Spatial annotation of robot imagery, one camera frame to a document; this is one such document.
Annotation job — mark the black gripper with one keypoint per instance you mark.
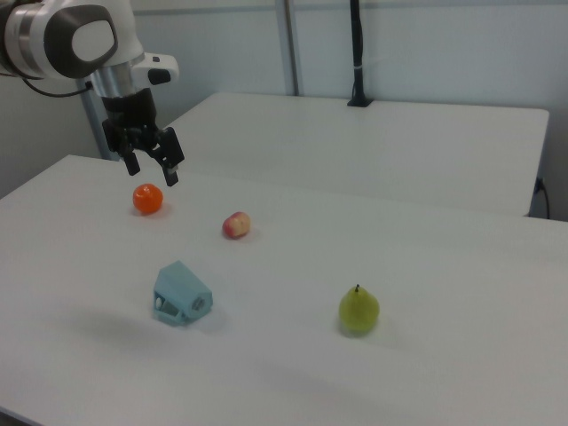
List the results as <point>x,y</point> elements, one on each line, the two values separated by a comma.
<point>131,116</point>

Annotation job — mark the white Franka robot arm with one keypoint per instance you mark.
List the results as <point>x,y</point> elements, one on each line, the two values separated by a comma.
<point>57,35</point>

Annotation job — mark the orange tangerine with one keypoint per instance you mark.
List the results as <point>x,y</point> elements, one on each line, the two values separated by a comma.
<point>148,199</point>

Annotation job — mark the red yellow apple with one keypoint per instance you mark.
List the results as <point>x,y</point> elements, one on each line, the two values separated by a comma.
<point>236,225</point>

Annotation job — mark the black pole with base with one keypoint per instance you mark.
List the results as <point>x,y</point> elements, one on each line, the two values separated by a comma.
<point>357,53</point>

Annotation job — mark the green pear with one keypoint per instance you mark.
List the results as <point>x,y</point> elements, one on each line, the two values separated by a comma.
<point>359,310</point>

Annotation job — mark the grey metal wall post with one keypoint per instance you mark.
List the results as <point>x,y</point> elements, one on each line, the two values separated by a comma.
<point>292,44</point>

